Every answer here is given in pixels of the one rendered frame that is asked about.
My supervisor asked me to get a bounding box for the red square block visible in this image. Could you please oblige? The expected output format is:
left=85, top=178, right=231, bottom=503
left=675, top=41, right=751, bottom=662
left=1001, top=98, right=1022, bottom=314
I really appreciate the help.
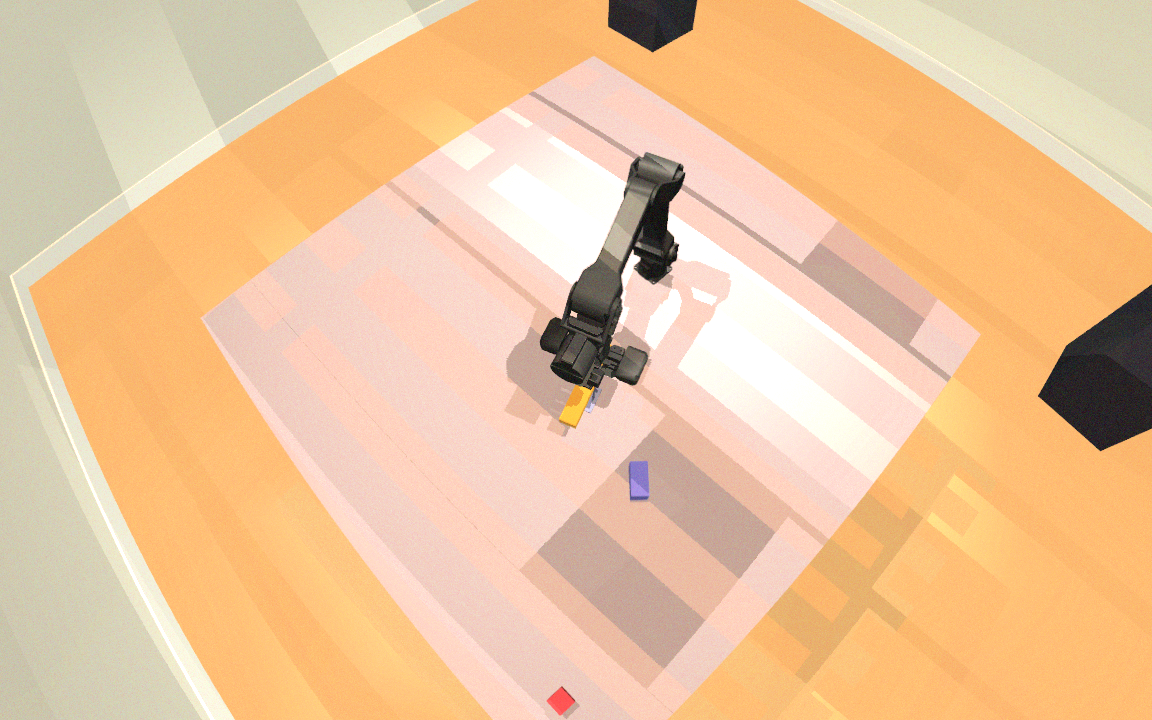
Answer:
left=547, top=685, right=575, bottom=717

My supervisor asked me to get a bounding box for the yellow bar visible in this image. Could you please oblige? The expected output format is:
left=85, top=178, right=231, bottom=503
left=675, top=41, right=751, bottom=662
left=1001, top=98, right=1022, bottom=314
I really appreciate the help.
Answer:
left=559, top=385, right=594, bottom=429

